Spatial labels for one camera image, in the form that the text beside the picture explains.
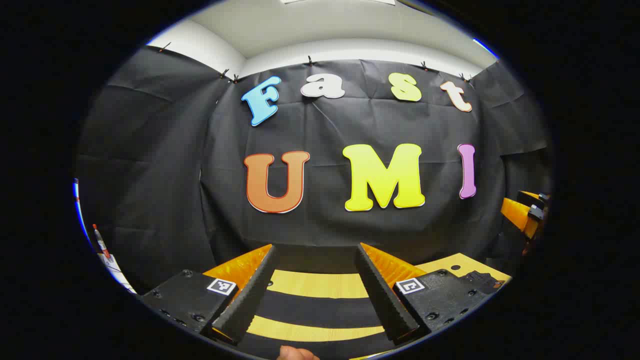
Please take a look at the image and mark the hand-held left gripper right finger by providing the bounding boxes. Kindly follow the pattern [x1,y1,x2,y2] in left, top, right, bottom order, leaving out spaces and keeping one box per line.
[355,242,507,347]

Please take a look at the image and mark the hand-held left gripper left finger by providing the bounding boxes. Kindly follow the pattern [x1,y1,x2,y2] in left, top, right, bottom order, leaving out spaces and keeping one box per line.
[137,243,279,347]

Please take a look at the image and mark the dark grey jeans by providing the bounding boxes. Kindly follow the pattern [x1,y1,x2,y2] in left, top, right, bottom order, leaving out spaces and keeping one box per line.
[239,297,401,360]

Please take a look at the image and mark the red and white bottle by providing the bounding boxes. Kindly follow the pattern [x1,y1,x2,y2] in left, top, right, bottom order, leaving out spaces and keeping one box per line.
[91,223,112,261]

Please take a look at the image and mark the black backdrop cloth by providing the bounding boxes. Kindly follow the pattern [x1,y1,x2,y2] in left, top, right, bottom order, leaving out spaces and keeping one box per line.
[75,44,553,296]

